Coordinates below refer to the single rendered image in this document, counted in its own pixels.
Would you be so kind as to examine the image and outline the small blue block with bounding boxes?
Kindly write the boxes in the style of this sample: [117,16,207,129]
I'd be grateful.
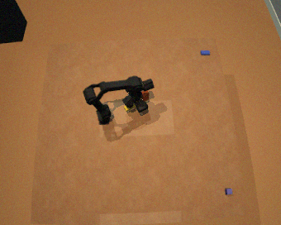
[201,50,210,55]

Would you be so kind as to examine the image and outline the small purple block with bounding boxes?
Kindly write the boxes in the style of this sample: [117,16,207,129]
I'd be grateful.
[225,189,232,194]

